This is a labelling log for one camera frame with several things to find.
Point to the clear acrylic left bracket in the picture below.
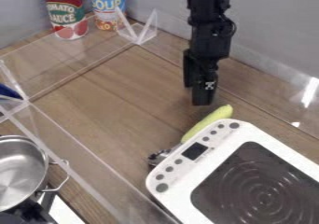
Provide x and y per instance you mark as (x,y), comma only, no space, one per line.
(14,99)

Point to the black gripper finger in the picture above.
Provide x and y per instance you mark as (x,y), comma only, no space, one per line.
(204,90)
(188,69)

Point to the stainless steel pot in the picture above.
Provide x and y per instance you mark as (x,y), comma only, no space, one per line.
(25,164)

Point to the tomato sauce can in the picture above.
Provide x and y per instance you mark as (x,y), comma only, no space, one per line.
(68,18)

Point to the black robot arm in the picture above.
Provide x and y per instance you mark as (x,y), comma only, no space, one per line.
(206,11)

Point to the blue object at left edge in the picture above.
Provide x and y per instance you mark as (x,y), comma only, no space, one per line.
(9,92)

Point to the alphabet soup can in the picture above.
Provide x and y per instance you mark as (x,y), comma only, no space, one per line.
(106,14)

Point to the black stove under pot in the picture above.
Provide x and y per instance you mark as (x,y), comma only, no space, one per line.
(33,211)

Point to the white and black stove top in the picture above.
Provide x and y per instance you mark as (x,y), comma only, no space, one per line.
(233,175)

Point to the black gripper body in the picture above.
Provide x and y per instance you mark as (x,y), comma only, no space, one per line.
(210,44)

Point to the clear acrylic corner bracket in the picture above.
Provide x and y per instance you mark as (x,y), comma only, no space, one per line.
(138,33)

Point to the green handled metal spoon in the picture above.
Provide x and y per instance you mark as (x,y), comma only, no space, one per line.
(222,113)

